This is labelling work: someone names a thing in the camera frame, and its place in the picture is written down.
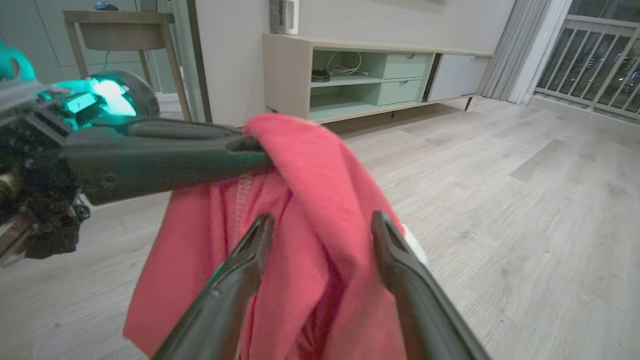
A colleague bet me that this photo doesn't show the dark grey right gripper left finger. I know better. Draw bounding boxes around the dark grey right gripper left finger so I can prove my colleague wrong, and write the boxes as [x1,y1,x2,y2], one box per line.
[152,213,275,360]

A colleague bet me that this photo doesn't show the thin finger of the dark grey left gripper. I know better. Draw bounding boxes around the thin finger of the dark grey left gripper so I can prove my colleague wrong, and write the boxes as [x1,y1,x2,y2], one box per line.
[124,118,246,140]

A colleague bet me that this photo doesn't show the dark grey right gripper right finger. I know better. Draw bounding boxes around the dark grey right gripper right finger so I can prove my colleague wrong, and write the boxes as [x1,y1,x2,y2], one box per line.
[370,210,493,360]

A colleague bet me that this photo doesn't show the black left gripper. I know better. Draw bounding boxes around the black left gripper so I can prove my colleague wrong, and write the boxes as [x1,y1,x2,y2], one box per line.
[0,76,274,267]

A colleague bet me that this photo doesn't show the red clothing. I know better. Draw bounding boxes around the red clothing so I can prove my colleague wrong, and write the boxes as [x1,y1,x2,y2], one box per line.
[123,112,408,360]

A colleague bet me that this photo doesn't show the white woven laundry basket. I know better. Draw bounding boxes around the white woven laundry basket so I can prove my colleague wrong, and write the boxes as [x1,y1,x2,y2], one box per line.
[401,224,429,267]

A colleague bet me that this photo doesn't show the beige green TV cabinet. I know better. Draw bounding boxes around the beige green TV cabinet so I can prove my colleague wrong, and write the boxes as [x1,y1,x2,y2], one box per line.
[262,33,496,125]

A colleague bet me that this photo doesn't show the wooden side table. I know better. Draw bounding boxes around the wooden side table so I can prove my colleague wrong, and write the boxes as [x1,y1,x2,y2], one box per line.
[63,10,194,122]

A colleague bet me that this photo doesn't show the light grey curtain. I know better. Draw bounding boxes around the light grey curtain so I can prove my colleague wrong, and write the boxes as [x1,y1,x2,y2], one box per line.
[480,0,574,106]

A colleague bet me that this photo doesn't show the white balcony railing window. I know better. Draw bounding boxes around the white balcony railing window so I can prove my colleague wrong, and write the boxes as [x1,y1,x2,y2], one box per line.
[534,0,640,121]

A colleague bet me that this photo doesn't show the grey wall intercom panel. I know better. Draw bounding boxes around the grey wall intercom panel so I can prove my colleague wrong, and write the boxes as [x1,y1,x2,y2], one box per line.
[269,0,286,35]

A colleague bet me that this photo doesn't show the white wall handset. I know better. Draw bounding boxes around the white wall handset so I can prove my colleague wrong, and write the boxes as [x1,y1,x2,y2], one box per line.
[284,0,300,36]

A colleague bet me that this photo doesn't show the white cables in cabinet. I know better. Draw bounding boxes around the white cables in cabinet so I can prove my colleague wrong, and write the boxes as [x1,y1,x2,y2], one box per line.
[326,50,364,77]

